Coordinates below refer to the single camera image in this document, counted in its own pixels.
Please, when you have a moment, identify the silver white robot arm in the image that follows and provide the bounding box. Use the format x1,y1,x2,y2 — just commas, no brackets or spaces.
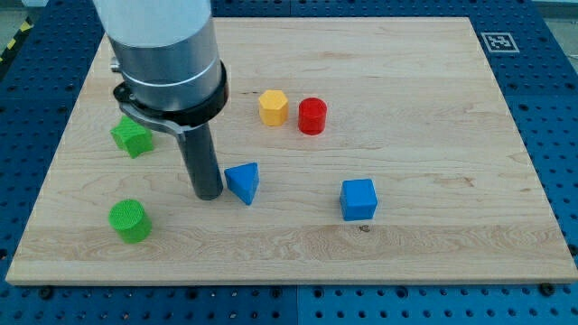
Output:
94,0,228,135

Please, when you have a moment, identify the green cylinder block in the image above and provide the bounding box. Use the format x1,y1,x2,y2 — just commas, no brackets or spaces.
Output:
108,199,152,244

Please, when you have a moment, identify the yellow hexagonal block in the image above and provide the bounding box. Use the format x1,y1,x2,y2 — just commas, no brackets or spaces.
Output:
258,89,289,126

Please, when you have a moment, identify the light wooden board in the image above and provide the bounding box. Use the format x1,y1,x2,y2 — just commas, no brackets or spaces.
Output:
6,17,577,286

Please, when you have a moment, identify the green star block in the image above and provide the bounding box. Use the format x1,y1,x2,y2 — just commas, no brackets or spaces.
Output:
110,116,154,159

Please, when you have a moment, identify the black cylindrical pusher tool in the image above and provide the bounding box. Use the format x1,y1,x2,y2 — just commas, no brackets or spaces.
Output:
177,123,223,200

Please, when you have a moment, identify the red cylinder block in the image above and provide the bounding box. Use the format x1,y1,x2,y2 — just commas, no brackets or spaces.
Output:
298,97,328,135

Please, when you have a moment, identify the blue triangular prism block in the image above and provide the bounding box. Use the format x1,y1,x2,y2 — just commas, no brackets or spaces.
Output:
224,162,259,205

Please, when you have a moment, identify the white fiducial marker tag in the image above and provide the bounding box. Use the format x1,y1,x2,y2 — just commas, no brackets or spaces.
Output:
481,32,519,53

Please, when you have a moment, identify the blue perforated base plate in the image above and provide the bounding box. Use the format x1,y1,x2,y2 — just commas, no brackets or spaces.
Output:
1,1,577,324

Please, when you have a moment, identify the blue cube block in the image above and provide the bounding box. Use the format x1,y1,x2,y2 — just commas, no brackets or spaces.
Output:
340,179,378,221

